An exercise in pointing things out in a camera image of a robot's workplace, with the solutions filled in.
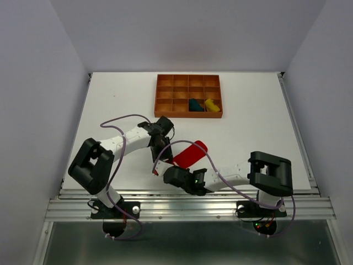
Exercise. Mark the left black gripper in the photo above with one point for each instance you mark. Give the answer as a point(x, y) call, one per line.
point(167, 153)

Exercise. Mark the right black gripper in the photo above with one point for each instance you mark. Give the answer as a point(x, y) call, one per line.
point(180, 167)

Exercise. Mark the red sock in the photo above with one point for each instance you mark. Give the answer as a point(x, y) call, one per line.
point(191, 155)

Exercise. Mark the teal sock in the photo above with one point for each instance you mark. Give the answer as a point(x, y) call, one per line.
point(194, 106)

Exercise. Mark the yellow bear sock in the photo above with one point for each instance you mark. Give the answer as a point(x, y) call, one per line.
point(211, 106)

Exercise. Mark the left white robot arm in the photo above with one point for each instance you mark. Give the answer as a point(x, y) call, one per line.
point(91, 166)

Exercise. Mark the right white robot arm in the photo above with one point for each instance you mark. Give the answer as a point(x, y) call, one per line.
point(271, 175)

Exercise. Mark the orange compartment tray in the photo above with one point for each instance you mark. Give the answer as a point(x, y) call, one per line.
point(173, 92)

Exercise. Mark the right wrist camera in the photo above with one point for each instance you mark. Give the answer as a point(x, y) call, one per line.
point(160, 167)

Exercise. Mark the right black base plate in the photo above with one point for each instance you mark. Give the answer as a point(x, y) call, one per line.
point(248, 209)

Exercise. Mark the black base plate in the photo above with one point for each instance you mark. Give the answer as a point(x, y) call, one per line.
point(99, 211)
point(248, 209)

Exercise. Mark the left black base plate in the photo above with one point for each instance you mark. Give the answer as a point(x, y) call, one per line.
point(99, 211)

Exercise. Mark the aluminium mounting rail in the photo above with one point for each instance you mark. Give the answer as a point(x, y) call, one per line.
point(173, 205)

